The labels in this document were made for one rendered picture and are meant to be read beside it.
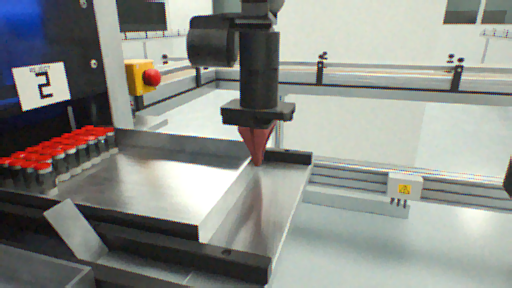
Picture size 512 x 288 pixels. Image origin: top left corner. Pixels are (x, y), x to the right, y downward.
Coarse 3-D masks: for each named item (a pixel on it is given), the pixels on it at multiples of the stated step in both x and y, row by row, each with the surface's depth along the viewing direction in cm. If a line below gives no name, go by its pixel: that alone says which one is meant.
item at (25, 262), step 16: (0, 256) 31; (16, 256) 30; (32, 256) 29; (48, 256) 29; (0, 272) 32; (16, 272) 31; (32, 272) 30; (48, 272) 29; (64, 272) 28; (80, 272) 28
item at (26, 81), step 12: (24, 72) 47; (36, 72) 48; (48, 72) 50; (60, 72) 52; (24, 84) 47; (36, 84) 49; (60, 84) 53; (24, 96) 47; (36, 96) 49; (60, 96) 53; (24, 108) 47
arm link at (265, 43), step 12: (240, 24) 45; (252, 24) 44; (264, 24) 44; (228, 36) 44; (240, 36) 44; (252, 36) 42; (264, 36) 42; (276, 36) 43; (228, 48) 44; (240, 48) 44; (252, 48) 43; (264, 48) 43; (276, 48) 44; (240, 60) 45; (252, 60) 43; (264, 60) 43; (276, 60) 44; (252, 72) 45
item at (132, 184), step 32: (128, 128) 64; (128, 160) 57; (160, 160) 57; (192, 160) 57; (224, 160) 57; (0, 192) 41; (64, 192) 47; (96, 192) 47; (128, 192) 47; (160, 192) 47; (192, 192) 47; (224, 192) 40; (128, 224) 36; (160, 224) 35; (192, 224) 34
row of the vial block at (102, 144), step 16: (112, 128) 60; (80, 144) 52; (96, 144) 55; (112, 144) 59; (48, 160) 47; (64, 160) 49; (80, 160) 53; (96, 160) 56; (32, 176) 45; (64, 176) 50; (32, 192) 45
